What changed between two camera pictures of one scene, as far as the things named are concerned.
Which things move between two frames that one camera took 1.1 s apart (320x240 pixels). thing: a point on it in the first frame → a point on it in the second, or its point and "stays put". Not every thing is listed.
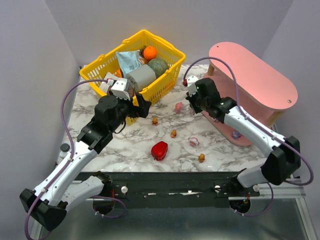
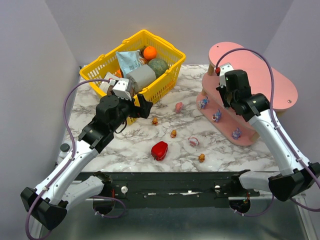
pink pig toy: x=178 y=107 stays put
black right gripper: x=195 y=100 → x=225 y=93
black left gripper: x=136 y=107 stays put
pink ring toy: x=193 y=141 stays put
